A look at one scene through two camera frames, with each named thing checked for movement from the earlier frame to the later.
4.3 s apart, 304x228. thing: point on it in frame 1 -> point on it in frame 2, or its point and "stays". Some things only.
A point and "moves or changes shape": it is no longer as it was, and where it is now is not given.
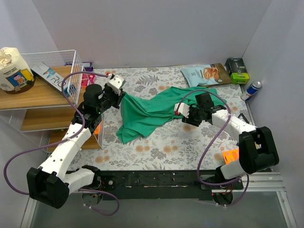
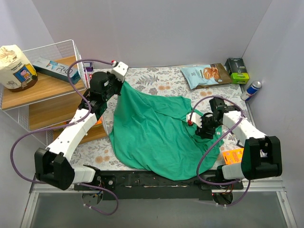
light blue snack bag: [204, 75] stays
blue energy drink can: [252, 89] stays
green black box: [236, 69] stays
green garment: [142, 109] moves or changes shape
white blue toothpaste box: [52, 78] -> [57, 70]
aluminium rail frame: [270, 182] stays
